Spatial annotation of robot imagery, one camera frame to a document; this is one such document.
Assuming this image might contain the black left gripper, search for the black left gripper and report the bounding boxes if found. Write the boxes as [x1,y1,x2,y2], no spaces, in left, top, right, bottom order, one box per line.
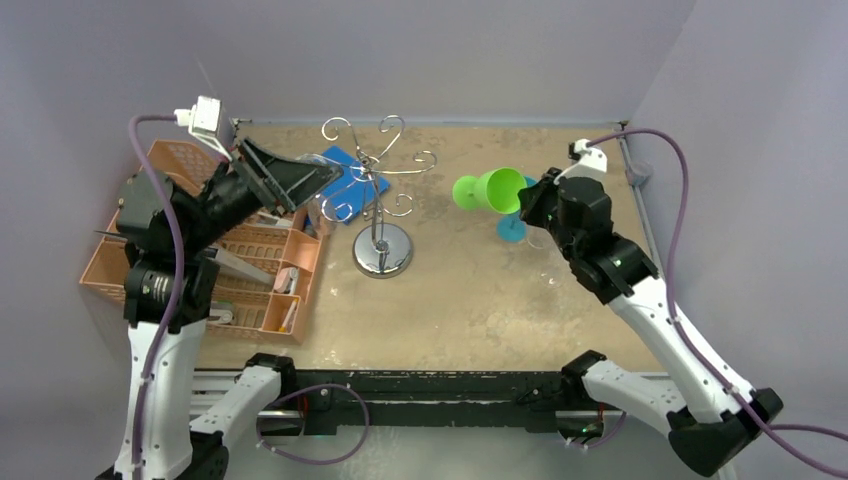
[182,130,341,250]

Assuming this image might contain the clear wine glass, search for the clear wine glass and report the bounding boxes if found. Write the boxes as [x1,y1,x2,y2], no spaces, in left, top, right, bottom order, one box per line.
[297,153,338,238]
[541,241,568,288]
[526,226,556,251]

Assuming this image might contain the blue plastic wine glass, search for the blue plastic wine glass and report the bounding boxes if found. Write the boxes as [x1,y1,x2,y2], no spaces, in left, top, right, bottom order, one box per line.
[496,190,527,243]

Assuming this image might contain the green plastic wine glass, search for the green plastic wine glass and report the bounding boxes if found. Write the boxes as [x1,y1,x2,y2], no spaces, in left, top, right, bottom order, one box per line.
[452,167,527,215]

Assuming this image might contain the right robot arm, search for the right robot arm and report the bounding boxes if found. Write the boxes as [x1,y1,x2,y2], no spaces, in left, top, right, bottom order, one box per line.
[517,168,784,477]

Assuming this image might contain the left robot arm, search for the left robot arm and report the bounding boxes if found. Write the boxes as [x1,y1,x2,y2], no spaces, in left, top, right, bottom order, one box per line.
[104,140,342,479]

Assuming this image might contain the chrome wine glass rack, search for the chrome wine glass rack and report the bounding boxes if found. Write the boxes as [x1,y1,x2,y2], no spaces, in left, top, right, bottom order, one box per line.
[321,114,438,279]

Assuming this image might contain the blue square mat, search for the blue square mat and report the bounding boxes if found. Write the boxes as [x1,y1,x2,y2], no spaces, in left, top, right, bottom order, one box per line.
[319,146,390,225]

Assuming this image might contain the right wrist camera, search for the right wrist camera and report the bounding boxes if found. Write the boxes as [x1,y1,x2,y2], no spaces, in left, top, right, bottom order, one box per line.
[553,139,608,185]

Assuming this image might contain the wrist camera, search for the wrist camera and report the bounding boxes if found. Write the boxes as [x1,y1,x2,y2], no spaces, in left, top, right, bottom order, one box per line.
[173,96,235,162]
[553,139,608,185]

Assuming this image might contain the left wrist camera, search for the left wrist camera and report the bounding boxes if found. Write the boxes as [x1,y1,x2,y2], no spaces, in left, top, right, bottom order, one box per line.
[173,96,235,162]

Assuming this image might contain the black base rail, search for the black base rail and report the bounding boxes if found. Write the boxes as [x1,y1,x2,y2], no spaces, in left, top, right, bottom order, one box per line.
[270,369,618,437]

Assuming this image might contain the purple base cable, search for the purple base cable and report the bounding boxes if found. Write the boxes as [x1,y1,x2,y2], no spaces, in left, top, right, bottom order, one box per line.
[258,382,374,466]

